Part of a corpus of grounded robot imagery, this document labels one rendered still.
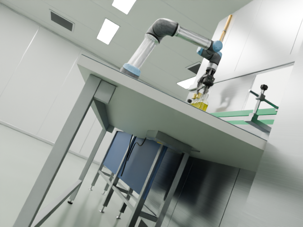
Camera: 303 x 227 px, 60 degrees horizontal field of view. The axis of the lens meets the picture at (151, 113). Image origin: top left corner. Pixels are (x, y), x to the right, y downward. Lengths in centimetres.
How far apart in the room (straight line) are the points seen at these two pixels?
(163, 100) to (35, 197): 46
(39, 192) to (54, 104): 666
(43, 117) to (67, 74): 131
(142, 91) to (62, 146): 29
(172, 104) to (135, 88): 12
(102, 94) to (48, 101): 666
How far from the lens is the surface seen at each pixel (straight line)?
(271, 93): 159
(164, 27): 179
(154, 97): 80
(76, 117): 83
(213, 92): 211
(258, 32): 214
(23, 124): 749
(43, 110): 747
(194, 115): 82
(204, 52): 200
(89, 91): 84
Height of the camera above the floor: 53
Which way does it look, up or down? 10 degrees up
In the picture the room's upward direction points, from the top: 24 degrees clockwise
